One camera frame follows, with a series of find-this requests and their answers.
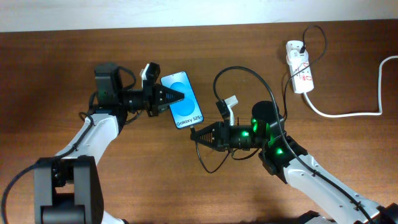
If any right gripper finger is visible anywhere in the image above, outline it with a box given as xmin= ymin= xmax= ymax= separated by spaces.
xmin=193 ymin=139 xmax=216 ymax=150
xmin=195 ymin=122 xmax=218 ymax=140

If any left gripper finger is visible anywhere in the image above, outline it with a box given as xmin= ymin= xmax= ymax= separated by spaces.
xmin=161 ymin=85 xmax=185 ymax=101
xmin=160 ymin=100 xmax=182 ymax=113

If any white power strip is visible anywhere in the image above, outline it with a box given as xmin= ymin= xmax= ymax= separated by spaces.
xmin=285 ymin=40 xmax=314 ymax=94

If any blue Samsung smartphone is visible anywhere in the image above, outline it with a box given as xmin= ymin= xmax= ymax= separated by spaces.
xmin=160 ymin=72 xmax=204 ymax=129

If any white power strip cord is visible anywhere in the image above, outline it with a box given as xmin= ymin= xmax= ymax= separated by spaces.
xmin=302 ymin=55 xmax=398 ymax=119

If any white charger plug adapter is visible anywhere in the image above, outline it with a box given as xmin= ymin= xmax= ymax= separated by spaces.
xmin=286 ymin=49 xmax=308 ymax=65

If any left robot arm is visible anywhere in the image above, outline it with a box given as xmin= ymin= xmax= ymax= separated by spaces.
xmin=34 ymin=62 xmax=184 ymax=224

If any black charging cable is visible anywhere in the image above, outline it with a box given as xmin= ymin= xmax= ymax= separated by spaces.
xmin=189 ymin=25 xmax=328 ymax=174

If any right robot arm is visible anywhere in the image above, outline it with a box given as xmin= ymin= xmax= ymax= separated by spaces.
xmin=190 ymin=101 xmax=397 ymax=223

